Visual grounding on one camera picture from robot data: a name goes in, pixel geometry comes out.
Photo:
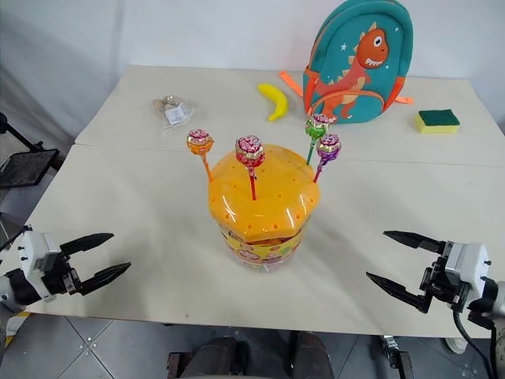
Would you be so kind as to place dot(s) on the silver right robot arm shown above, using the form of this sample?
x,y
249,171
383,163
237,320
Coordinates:
x,y
487,302

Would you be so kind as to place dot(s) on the white caster wheel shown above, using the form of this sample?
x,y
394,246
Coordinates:
x,y
457,345

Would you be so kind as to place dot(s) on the yellow lollipop display tub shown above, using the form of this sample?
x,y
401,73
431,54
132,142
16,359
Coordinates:
x,y
262,213

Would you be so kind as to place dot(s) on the black tray stand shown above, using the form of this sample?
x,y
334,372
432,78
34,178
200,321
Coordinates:
x,y
25,167

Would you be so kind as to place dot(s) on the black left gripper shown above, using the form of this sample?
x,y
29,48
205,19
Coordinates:
x,y
59,278

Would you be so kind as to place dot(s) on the teal dinosaur backpack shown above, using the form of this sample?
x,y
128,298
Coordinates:
x,y
355,67

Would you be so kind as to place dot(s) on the metal table leg bracket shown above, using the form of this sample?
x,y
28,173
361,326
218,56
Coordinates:
x,y
396,355

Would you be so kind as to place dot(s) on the purple wrapped lollipop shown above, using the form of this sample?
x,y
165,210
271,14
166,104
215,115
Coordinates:
x,y
329,147

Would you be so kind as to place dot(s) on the clear snack bag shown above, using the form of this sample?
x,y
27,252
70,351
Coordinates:
x,y
173,112

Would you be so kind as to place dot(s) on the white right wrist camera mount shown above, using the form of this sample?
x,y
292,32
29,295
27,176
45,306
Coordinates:
x,y
467,262

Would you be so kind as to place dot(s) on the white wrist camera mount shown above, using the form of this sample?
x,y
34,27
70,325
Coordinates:
x,y
467,262
33,246

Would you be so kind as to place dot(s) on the yellow toy banana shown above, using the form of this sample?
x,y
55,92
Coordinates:
x,y
278,100

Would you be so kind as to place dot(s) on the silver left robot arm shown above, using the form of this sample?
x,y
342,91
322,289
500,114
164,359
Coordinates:
x,y
17,288

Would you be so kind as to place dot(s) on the red wrapped lollipop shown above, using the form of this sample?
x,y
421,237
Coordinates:
x,y
249,152

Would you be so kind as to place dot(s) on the orange wrapped lollipop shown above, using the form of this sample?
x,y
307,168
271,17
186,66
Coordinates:
x,y
200,143

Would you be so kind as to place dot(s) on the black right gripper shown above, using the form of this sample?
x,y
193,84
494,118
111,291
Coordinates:
x,y
442,286

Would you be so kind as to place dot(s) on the yellow green sponge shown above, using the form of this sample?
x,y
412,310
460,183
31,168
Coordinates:
x,y
438,120

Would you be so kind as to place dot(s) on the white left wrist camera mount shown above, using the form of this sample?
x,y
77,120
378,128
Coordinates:
x,y
33,246

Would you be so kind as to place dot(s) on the green wrapped lollipop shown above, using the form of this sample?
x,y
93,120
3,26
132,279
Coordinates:
x,y
317,125

